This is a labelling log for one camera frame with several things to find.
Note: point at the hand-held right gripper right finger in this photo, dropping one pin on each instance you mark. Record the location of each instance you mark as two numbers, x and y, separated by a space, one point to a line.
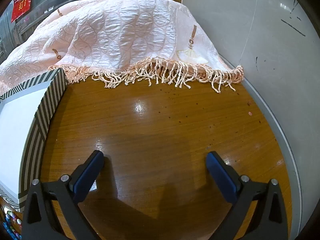
221 177

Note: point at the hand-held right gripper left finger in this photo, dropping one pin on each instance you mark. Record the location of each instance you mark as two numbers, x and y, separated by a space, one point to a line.
87 177

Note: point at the striped cardboard box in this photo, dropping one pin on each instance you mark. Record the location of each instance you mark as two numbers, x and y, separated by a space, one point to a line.
47 110

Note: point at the pink tasselled cloth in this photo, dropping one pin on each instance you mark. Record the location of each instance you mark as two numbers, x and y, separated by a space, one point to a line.
125 30

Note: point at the red wall poster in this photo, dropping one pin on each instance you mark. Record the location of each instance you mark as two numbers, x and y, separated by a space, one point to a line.
22 2

